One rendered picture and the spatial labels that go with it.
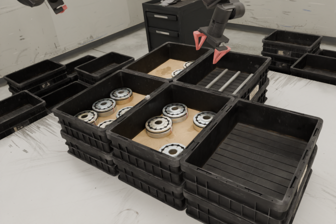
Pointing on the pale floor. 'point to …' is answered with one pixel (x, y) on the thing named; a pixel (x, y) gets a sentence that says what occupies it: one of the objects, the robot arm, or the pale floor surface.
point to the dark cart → (175, 20)
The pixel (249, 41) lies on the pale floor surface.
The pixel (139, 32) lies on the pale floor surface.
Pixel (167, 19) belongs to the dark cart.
